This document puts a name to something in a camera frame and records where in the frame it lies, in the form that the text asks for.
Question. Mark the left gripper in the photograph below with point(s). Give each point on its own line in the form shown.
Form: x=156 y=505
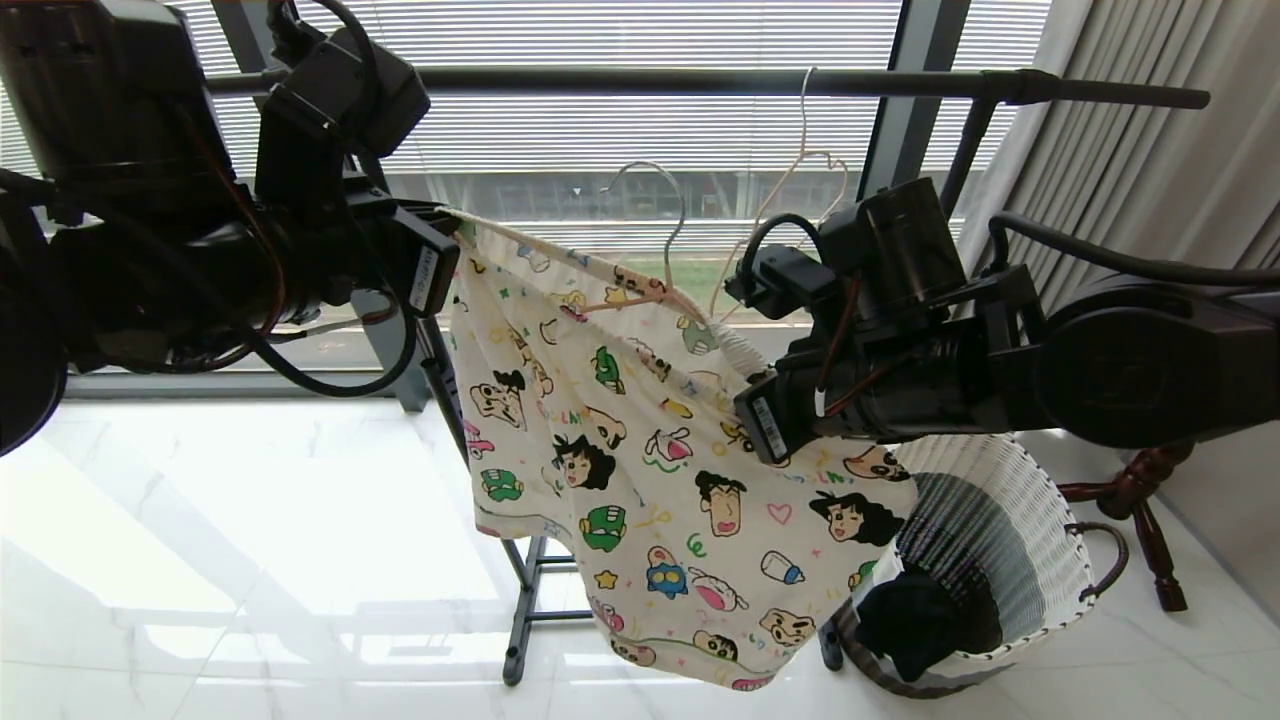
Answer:
x=400 y=260

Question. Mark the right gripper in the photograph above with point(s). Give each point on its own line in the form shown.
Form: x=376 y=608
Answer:
x=900 y=390

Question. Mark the black garment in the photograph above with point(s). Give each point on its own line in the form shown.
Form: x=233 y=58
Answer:
x=920 y=620

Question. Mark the cream printed garment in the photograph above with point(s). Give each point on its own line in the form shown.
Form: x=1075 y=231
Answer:
x=620 y=450

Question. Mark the pink clothes hanger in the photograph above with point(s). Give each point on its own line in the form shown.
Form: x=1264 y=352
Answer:
x=803 y=110
x=680 y=200

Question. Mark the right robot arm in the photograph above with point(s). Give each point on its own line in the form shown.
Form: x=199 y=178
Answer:
x=1150 y=370

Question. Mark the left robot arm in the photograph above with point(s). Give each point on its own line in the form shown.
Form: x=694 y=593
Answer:
x=120 y=250

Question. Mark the white laundry basket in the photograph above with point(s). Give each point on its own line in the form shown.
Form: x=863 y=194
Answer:
x=1030 y=530

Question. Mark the black clothes rack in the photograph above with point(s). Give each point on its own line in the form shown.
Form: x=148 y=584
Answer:
x=700 y=82

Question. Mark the dark brown wooden stand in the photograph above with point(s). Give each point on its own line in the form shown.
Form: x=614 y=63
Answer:
x=1150 y=500

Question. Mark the beige curtain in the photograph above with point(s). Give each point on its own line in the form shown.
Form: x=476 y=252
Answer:
x=1120 y=180

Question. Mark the window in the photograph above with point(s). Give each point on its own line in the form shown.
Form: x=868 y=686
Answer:
x=925 y=40

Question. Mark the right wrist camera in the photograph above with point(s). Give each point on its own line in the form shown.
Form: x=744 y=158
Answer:
x=790 y=280

